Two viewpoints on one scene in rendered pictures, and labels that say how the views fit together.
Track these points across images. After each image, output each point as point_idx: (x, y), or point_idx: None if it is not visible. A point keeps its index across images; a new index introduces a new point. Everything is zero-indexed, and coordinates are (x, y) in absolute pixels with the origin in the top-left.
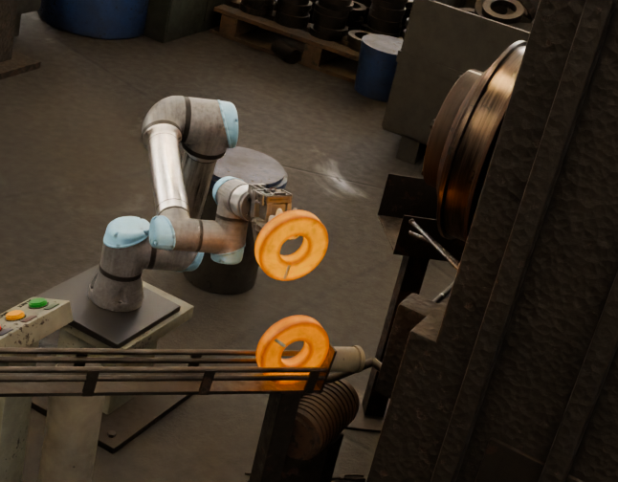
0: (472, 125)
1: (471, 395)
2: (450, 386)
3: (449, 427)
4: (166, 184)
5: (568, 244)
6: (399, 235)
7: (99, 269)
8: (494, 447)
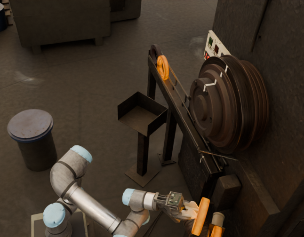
0: (244, 120)
1: (300, 218)
2: (284, 217)
3: (288, 228)
4: (103, 217)
5: None
6: (148, 131)
7: (49, 233)
8: (302, 221)
